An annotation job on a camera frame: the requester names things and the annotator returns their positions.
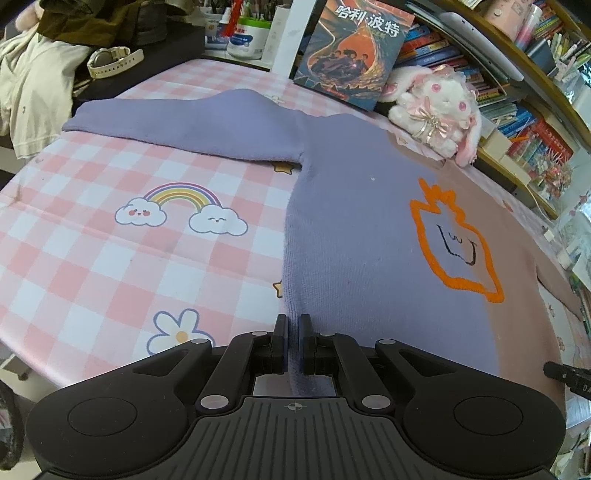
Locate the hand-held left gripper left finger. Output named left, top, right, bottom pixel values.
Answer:
left=131, top=315, right=289, bottom=414

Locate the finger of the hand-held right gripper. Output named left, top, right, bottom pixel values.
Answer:
left=543, top=362, right=573, bottom=383

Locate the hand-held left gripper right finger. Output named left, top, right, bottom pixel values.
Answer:
left=299, top=315, right=456, bottom=414

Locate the purple and pink sweater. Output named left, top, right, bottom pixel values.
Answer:
left=61, top=89, right=585, bottom=409

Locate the wooden bookshelf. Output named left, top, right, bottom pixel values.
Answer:
left=411, top=0, right=591, bottom=220

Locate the cream cardboard box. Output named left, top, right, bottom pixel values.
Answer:
left=479, top=130, right=514, bottom=161

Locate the pink checked cartoon tablecloth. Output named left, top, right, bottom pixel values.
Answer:
left=0, top=58, right=591, bottom=462

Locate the row of colourful books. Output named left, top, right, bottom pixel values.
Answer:
left=396, top=21, right=591, bottom=204

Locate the white pink plush bunny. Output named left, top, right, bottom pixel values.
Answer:
left=379, top=65, right=484, bottom=167

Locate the fantasy novel book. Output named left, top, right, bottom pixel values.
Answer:
left=290, top=0, right=416, bottom=112

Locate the white jar with green lid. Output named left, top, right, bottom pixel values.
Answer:
left=226, top=16, right=271, bottom=61

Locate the white carton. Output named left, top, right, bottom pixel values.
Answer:
left=262, top=4, right=293, bottom=65

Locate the black box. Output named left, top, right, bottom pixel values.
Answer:
left=71, top=25, right=206, bottom=103

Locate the white wrist watch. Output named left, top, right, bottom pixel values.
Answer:
left=87, top=46, right=145, bottom=79

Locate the red tassel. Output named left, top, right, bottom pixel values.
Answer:
left=229, top=0, right=245, bottom=37

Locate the grey tablet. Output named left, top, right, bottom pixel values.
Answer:
left=406, top=0, right=526, bottom=85

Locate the white garment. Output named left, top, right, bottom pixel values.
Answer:
left=0, top=34, right=92, bottom=161

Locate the pink box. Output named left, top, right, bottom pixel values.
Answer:
left=482, top=0, right=533, bottom=37

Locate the olive green jacket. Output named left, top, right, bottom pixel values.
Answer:
left=37, top=0, right=136, bottom=43

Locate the white shelf post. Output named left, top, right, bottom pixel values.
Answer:
left=271, top=0, right=320, bottom=77

